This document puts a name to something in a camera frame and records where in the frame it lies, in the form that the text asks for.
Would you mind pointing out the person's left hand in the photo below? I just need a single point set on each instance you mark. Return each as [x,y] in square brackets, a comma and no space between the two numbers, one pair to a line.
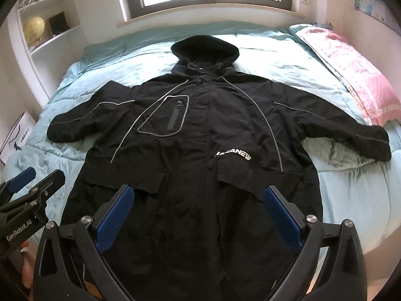
[28,266]

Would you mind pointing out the pink quilted pillow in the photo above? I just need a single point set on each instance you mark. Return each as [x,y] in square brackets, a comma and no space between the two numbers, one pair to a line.
[370,89]

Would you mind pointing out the black hooded jacket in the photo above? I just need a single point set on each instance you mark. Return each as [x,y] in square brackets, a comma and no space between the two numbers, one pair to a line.
[199,146]

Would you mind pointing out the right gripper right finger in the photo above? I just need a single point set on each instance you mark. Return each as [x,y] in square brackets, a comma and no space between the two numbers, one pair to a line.
[330,262]

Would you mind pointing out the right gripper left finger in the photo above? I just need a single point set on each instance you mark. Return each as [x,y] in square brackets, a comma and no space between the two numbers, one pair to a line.
[56,277]

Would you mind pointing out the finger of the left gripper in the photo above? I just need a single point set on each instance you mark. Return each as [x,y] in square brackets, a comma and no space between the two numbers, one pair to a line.
[12,186]
[39,193]

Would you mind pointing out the white wall bookshelf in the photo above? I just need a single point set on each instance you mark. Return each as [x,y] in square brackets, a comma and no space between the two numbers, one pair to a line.
[44,64]

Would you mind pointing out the white paper bag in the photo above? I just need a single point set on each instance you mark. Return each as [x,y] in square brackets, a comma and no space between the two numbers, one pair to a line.
[17,136]

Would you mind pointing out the yellow globe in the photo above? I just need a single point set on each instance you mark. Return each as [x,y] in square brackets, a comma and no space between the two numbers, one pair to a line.
[33,30]

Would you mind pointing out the light teal quilt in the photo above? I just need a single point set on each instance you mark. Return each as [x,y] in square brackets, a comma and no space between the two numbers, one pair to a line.
[363,190]

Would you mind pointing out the colourful wall map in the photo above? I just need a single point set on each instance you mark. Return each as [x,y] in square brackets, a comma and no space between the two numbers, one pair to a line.
[378,10]

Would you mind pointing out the small black box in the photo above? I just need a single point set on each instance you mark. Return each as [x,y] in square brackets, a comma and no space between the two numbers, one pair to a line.
[58,24]

